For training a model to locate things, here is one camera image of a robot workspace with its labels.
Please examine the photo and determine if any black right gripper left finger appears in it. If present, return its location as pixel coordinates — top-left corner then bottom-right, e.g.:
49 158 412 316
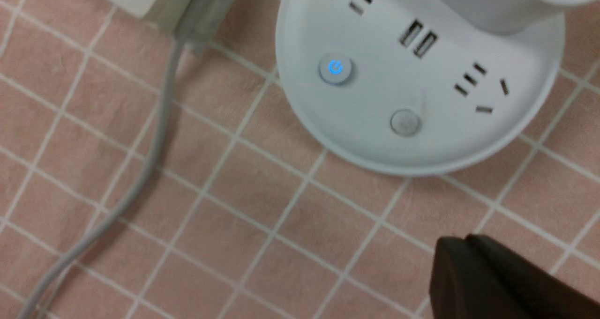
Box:
429 237 521 319

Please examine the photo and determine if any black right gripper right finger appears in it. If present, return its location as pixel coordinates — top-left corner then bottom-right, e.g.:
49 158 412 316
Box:
465 234 600 319

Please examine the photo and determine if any white desk lamp with sockets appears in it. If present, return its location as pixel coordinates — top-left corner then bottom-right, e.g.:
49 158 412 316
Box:
276 0 598 176

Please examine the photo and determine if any pink checkered tablecloth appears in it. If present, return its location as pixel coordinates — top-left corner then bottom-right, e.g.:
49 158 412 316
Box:
0 0 600 319

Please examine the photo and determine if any white book underneath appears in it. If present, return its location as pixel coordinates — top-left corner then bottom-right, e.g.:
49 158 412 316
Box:
142 0 236 54

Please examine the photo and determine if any grey lamp power cable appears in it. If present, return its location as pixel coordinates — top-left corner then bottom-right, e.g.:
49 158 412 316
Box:
17 0 225 319

